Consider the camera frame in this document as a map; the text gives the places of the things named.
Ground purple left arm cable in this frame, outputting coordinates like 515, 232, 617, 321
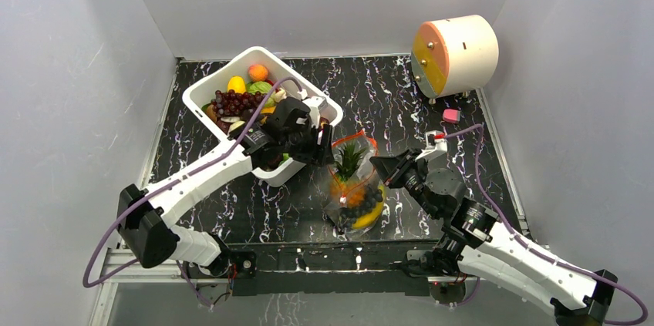
81, 76, 308, 289

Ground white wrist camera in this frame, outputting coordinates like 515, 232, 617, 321
416, 130, 448, 163
302, 96, 327, 129

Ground green toy cabbage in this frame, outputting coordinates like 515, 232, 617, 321
246, 81, 276, 107

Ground yellow toy banana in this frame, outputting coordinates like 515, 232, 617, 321
352, 186, 386, 230

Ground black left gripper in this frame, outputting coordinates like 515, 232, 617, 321
282, 122, 333, 169

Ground orange toy pineapple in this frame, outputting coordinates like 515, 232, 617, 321
329, 141, 367, 207

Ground red toy grapes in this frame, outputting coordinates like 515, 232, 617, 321
208, 90, 264, 118

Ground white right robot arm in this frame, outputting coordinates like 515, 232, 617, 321
370, 149, 617, 325

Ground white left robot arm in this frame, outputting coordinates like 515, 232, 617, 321
116, 96, 343, 277

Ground white plastic bin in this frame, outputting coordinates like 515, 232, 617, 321
181, 46, 344, 188

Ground pink eraser block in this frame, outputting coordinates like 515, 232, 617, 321
442, 109, 460, 124

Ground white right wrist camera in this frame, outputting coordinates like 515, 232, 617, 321
416, 130, 448, 163

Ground yellow toy lemon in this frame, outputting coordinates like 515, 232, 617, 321
227, 76, 248, 94

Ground white cylinder drum toy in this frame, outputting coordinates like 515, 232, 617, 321
410, 15, 499, 103

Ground orange toy fruit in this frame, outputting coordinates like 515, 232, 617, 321
248, 64, 269, 82

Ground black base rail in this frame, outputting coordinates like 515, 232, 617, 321
194, 239, 491, 309

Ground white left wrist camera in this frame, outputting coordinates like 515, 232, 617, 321
302, 96, 327, 129

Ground dark blue toy grapes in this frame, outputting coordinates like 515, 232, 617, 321
338, 187, 385, 230

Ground clear zip top bag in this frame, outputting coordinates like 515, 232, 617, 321
323, 130, 386, 237

